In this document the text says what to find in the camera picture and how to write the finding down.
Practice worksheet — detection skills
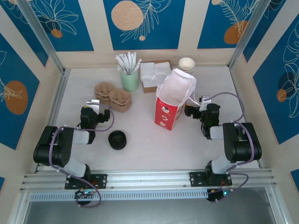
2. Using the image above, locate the white napkin stack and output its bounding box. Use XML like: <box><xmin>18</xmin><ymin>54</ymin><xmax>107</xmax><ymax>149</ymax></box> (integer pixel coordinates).
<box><xmin>139</xmin><ymin>62</ymin><xmax>172</xmax><ymax>88</ymax></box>

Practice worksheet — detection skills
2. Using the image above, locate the red and white paper bag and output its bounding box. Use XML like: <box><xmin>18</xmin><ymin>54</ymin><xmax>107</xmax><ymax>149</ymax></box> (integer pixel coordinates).
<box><xmin>151</xmin><ymin>69</ymin><xmax>201</xmax><ymax>132</ymax></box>

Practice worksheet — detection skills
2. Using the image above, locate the aluminium table edge rail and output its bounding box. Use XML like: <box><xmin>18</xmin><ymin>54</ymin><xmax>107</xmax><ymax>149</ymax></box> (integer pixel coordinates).
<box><xmin>34</xmin><ymin>69</ymin><xmax>71</xmax><ymax>174</ymax></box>
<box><xmin>229</xmin><ymin>67</ymin><xmax>263</xmax><ymax>169</ymax></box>

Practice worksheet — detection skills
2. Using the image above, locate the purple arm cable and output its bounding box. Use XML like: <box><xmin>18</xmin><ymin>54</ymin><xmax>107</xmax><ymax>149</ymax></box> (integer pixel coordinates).
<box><xmin>202</xmin><ymin>92</ymin><xmax>256</xmax><ymax>203</ymax></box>
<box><xmin>50</xmin><ymin>106</ymin><xmax>115</xmax><ymax>209</ymax></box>

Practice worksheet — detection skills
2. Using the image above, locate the stack of white napkins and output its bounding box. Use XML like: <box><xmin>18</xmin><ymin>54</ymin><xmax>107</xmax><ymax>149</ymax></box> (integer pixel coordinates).
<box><xmin>139</xmin><ymin>60</ymin><xmax>172</xmax><ymax>94</ymax></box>

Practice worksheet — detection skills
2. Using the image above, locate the mint green straw holder cup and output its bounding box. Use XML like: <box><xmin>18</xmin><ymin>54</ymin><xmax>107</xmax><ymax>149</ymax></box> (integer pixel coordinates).
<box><xmin>120</xmin><ymin>70</ymin><xmax>140</xmax><ymax>93</ymax></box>

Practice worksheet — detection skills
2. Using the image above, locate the aluminium frame post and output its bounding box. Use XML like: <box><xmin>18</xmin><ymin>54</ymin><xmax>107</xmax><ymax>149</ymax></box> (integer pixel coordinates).
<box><xmin>16</xmin><ymin>0</ymin><xmax>65</xmax><ymax>73</ymax></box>
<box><xmin>228</xmin><ymin>0</ymin><xmax>274</xmax><ymax>70</ymax></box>

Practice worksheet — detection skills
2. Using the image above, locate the black round lid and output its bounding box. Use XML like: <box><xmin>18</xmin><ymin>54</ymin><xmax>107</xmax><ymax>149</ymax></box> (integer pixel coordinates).
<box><xmin>108</xmin><ymin>130</ymin><xmax>128</xmax><ymax>150</ymax></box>

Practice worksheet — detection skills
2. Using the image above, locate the grey metal panel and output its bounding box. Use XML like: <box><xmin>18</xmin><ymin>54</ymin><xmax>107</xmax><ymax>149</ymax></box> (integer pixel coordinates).
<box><xmin>22</xmin><ymin>200</ymin><xmax>285</xmax><ymax>224</ymax></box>

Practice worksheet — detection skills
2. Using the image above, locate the black controller board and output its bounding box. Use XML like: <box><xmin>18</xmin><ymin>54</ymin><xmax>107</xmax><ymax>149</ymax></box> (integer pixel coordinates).
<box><xmin>74</xmin><ymin>189</ymin><xmax>97</xmax><ymax>200</ymax></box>
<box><xmin>207</xmin><ymin>189</ymin><xmax>229</xmax><ymax>203</ymax></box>

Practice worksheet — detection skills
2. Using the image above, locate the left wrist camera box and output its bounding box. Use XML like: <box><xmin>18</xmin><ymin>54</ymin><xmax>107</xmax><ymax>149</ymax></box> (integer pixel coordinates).
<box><xmin>85</xmin><ymin>99</ymin><xmax>101</xmax><ymax>110</ymax></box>

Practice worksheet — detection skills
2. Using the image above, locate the grey slotted cable duct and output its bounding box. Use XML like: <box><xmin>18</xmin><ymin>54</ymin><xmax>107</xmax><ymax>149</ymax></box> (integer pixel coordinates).
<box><xmin>29</xmin><ymin>189</ymin><xmax>209</xmax><ymax>203</ymax></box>

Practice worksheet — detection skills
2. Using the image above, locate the wide aluminium base rail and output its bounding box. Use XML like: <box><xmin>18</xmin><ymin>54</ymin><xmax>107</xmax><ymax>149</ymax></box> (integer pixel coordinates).
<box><xmin>20</xmin><ymin>168</ymin><xmax>278</xmax><ymax>192</ymax></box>

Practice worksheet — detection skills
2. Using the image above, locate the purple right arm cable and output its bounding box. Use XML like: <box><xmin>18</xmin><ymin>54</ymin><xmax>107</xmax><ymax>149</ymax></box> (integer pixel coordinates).
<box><xmin>202</xmin><ymin>92</ymin><xmax>256</xmax><ymax>203</ymax></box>

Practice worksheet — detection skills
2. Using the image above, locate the dark green paper cup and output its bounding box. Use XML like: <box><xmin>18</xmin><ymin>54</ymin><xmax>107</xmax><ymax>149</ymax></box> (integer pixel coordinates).
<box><xmin>178</xmin><ymin>57</ymin><xmax>196</xmax><ymax>71</ymax></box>

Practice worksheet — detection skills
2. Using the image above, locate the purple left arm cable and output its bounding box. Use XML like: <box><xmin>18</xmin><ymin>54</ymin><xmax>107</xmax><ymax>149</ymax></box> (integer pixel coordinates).
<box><xmin>50</xmin><ymin>106</ymin><xmax>115</xmax><ymax>209</ymax></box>

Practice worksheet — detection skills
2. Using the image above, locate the brown pulp cup carrier stack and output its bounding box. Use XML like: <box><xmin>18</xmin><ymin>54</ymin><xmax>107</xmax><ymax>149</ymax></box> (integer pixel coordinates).
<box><xmin>94</xmin><ymin>91</ymin><xmax>132</xmax><ymax>114</ymax></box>

